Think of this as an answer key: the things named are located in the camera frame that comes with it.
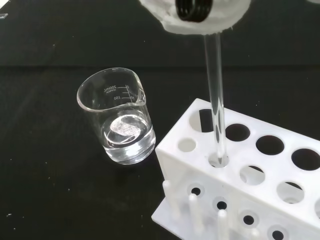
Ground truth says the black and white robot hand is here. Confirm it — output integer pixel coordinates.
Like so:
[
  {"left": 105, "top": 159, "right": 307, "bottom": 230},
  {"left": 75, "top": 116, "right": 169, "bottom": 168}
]
[{"left": 138, "top": 0, "right": 251, "bottom": 36}]

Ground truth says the white test tube rack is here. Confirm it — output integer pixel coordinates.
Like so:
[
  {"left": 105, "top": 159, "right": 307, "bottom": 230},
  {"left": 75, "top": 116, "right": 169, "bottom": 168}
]
[{"left": 151, "top": 97, "right": 320, "bottom": 240}]

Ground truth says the clear glass beaker with water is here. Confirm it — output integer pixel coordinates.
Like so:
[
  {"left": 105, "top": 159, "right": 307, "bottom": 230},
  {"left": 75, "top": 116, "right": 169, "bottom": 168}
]
[{"left": 75, "top": 67, "right": 157, "bottom": 166}]

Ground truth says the black bench cloth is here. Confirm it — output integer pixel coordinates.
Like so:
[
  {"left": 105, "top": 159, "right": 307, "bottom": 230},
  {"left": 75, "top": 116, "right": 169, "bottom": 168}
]
[{"left": 0, "top": 0, "right": 320, "bottom": 240}]

